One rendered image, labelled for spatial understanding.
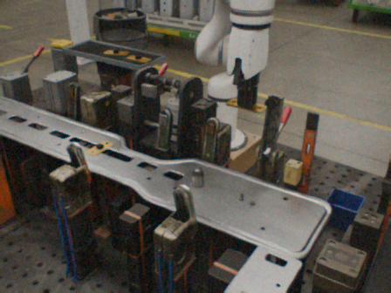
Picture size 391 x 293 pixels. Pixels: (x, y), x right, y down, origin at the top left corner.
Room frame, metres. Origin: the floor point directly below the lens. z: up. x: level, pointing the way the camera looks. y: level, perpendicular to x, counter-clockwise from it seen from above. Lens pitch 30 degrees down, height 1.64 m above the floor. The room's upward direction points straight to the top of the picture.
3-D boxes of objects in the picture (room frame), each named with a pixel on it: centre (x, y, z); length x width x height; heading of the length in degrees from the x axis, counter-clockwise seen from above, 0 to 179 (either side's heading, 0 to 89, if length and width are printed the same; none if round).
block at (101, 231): (1.12, 0.28, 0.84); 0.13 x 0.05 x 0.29; 148
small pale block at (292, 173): (0.92, -0.24, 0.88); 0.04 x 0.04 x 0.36; 58
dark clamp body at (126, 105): (1.29, 0.21, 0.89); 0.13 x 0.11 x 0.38; 148
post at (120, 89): (1.34, 0.25, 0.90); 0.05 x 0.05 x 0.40; 58
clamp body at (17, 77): (1.57, 0.69, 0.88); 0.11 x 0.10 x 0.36; 148
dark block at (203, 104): (1.17, -0.02, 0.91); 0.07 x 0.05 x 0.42; 148
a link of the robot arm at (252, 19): (0.86, -0.11, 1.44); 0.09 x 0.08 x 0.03; 148
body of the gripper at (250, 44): (0.86, -0.11, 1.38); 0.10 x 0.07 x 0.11; 148
